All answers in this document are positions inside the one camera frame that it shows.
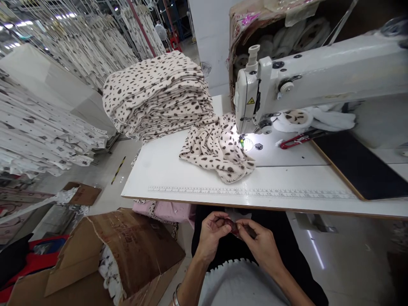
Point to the person's right hand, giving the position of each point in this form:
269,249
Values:
263,243

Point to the person's left hand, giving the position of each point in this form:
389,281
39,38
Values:
212,234

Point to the person's right thumb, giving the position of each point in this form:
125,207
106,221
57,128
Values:
247,234

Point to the person's left thumb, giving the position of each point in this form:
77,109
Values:
224,228

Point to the person's left fingers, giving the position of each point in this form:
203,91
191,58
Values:
220,217

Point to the person's right fingers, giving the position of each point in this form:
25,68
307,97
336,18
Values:
246,222

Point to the small dark red object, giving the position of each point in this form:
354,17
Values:
233,229

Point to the clear printed ruler strip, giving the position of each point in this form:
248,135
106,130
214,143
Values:
255,192

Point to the person's legs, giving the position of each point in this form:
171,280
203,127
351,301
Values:
293,242

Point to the person's body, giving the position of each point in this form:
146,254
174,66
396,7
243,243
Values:
237,283

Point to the pink fabric bundle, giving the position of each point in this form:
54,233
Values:
165,212

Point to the spotted cream fleece piece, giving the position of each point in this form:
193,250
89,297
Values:
216,149

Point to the red thread snips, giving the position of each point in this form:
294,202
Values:
294,139

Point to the round spotted fleece piece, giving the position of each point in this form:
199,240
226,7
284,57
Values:
294,117

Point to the large torn cardboard box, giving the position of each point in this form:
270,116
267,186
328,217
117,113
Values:
105,255

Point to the black flat board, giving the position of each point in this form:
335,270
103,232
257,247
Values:
363,162

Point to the white fluffy fabric heap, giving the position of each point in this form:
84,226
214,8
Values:
331,118

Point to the stack of spotted fleece fabric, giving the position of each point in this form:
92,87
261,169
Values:
156,95

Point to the small open cardboard box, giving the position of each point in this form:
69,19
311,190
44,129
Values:
84,192

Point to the white industrial sewing machine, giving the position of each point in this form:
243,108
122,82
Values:
318,67

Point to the white fabric strip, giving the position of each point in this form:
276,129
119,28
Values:
38,207

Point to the white standing fan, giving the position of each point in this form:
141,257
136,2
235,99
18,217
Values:
159,32

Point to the cardboard box of fluffy fabric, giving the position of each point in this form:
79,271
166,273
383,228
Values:
255,22

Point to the rack of white hanging garments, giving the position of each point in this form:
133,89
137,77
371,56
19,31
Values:
38,134

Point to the red and black bag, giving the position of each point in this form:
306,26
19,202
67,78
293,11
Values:
22,258

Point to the white cloth covered bin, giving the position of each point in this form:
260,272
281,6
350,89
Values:
47,76

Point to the rack of spotted hanging garments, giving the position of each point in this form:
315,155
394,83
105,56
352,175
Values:
95,28

